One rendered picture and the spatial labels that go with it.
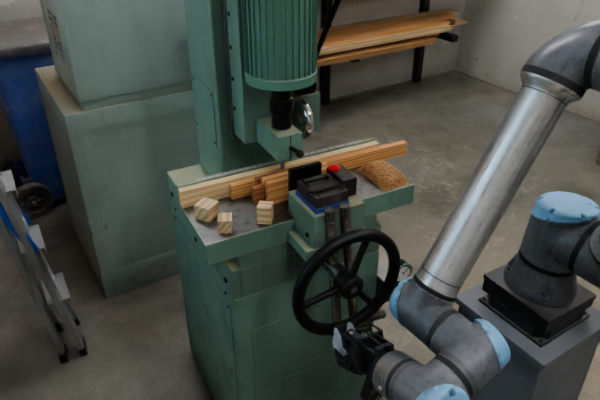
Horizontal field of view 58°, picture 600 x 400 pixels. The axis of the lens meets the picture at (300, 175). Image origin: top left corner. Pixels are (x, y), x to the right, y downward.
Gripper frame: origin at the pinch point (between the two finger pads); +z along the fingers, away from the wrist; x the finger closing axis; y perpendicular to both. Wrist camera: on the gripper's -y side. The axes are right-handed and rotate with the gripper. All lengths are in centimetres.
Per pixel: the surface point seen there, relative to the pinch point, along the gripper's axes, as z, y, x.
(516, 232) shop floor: 96, -39, -161
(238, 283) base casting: 20.9, 12.3, 14.3
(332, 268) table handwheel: 6.9, 14.4, -4.8
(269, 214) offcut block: 15.9, 28.6, 5.4
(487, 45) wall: 259, 56, -318
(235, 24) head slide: 28, 74, 2
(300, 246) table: 10.9, 20.4, 0.8
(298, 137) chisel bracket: 22, 45, -8
